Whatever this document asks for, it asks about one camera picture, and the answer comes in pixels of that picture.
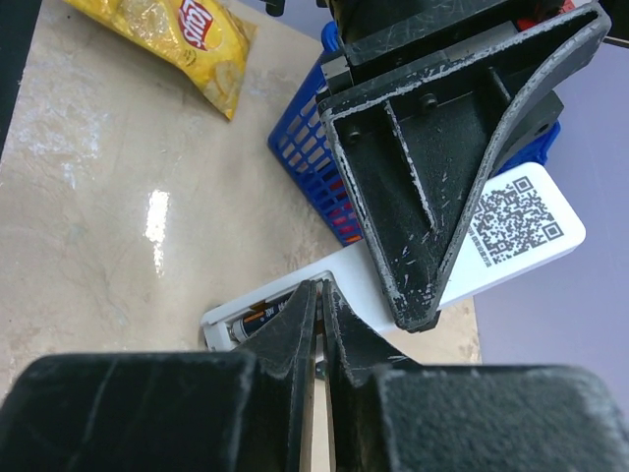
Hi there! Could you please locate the blue plastic basket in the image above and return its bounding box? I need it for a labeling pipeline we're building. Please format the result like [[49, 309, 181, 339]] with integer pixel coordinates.
[[267, 19, 561, 248]]

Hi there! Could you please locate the yellow Lays chips bag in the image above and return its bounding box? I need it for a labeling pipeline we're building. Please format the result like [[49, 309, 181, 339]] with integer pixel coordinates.
[[69, 0, 257, 120]]

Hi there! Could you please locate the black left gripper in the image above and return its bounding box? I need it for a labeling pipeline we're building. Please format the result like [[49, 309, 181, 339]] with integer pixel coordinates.
[[314, 1, 611, 332]]

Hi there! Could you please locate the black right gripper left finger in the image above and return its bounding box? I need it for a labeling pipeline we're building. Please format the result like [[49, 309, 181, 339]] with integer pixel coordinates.
[[1, 281, 316, 471]]

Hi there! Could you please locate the white air conditioner remote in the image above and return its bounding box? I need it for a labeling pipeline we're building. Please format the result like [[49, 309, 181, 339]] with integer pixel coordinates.
[[200, 162, 586, 351]]

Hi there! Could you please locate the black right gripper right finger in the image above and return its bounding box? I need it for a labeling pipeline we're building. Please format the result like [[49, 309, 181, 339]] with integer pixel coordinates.
[[322, 282, 628, 471]]

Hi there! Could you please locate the black battery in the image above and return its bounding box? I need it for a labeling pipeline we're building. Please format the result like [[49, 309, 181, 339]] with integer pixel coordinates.
[[229, 293, 292, 343]]

